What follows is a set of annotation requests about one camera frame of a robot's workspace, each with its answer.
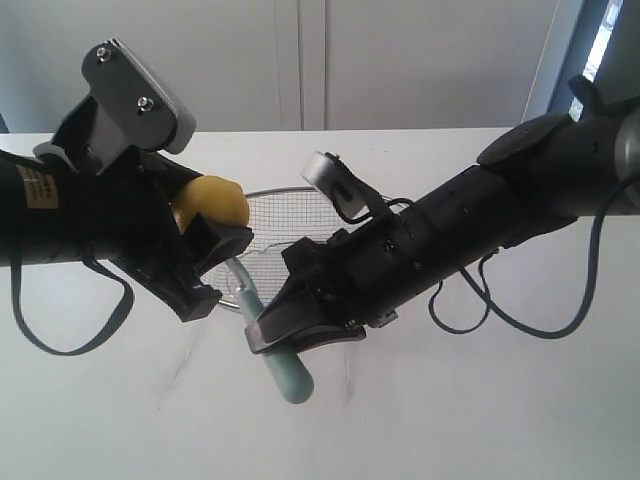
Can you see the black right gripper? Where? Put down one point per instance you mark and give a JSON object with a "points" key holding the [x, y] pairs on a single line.
{"points": [[360, 277]]}

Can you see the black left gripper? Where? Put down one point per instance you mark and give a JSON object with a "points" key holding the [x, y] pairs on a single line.
{"points": [[116, 204]]}

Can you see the yellow lemon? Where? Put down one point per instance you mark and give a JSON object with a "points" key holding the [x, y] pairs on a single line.
{"points": [[217, 199]]}

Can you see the teal handled peeler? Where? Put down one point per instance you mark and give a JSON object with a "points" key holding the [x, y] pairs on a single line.
{"points": [[293, 380]]}

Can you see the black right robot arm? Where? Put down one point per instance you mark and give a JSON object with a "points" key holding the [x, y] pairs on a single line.
{"points": [[538, 177]]}

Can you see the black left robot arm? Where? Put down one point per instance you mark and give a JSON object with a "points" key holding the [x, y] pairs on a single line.
{"points": [[31, 209]]}

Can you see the oval wire mesh basket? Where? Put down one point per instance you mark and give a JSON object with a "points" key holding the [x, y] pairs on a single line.
{"points": [[279, 218]]}

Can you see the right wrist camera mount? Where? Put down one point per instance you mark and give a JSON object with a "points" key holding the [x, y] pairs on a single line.
{"points": [[352, 198]]}

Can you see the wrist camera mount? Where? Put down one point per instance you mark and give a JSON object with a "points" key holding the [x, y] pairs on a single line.
{"points": [[136, 100], [352, 198]]}

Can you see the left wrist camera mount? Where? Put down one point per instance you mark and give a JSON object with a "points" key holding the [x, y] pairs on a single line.
{"points": [[136, 100]]}

